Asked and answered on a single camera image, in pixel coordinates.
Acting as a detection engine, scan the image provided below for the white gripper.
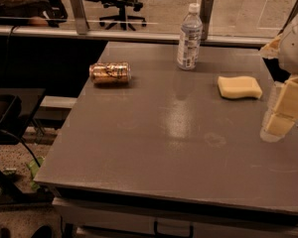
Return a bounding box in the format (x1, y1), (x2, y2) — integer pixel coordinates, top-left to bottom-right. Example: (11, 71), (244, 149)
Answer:
(259, 13), (298, 137)

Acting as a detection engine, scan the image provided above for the orange soda can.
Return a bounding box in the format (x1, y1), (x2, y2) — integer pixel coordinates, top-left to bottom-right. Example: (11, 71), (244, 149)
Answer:
(89, 61), (131, 85)

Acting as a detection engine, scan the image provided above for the yellow sponge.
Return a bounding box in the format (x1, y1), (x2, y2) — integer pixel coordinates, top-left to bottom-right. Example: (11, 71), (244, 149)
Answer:
(218, 76), (262, 99)

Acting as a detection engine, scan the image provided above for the clear plastic water bottle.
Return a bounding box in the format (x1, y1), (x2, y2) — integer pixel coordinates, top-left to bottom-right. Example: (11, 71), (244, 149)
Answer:
(177, 3), (203, 70)

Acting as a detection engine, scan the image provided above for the metal railing bar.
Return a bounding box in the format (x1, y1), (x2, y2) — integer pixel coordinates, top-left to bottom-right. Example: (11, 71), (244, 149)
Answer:
(0, 26), (271, 49)

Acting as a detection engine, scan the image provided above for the green crumpled wrapper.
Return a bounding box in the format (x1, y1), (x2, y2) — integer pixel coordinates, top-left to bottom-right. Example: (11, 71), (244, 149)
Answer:
(26, 157), (45, 191)

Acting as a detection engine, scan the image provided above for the black side table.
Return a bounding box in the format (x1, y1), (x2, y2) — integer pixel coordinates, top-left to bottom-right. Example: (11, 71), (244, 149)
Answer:
(0, 88), (46, 145)

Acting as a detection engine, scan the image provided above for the middle metal bracket post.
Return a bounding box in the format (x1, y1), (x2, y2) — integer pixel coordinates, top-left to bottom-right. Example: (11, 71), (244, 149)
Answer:
(200, 0), (215, 41)

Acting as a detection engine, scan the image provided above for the left metal bracket post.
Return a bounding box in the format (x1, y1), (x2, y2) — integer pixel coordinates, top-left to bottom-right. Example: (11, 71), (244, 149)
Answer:
(70, 0), (89, 35)

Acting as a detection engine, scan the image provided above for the black cable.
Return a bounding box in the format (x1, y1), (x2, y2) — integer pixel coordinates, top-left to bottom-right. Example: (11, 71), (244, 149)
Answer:
(0, 129), (42, 168)

